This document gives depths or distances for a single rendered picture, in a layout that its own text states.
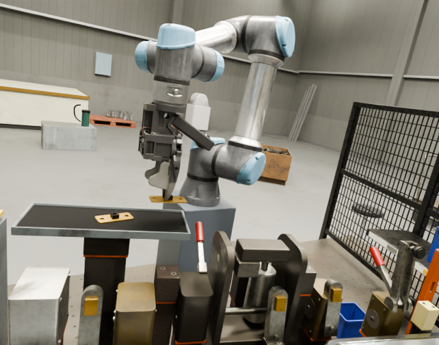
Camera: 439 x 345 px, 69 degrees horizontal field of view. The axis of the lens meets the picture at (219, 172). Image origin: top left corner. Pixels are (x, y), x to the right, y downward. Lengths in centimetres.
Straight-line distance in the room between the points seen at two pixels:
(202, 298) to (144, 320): 12
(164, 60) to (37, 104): 754
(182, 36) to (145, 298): 51
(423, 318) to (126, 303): 71
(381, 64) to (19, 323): 1173
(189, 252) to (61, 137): 549
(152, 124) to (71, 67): 1001
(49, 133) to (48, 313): 584
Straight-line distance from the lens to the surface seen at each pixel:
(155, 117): 68
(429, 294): 102
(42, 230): 76
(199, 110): 1102
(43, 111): 818
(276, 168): 581
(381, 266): 97
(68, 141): 648
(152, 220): 82
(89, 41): 1074
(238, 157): 101
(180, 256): 112
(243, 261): 70
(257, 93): 103
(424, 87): 1106
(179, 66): 66
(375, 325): 98
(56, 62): 1063
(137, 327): 68
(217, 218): 112
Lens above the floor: 149
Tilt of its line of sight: 14 degrees down
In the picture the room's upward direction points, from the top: 9 degrees clockwise
